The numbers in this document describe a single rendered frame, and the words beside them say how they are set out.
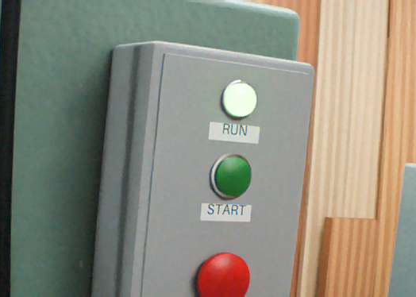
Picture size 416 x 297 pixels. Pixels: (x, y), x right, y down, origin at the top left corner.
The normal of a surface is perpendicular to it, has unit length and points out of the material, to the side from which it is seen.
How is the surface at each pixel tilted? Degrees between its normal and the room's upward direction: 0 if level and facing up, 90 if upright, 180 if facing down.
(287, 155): 90
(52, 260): 90
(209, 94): 90
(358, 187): 87
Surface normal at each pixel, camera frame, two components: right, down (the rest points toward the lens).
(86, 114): 0.44, 0.12
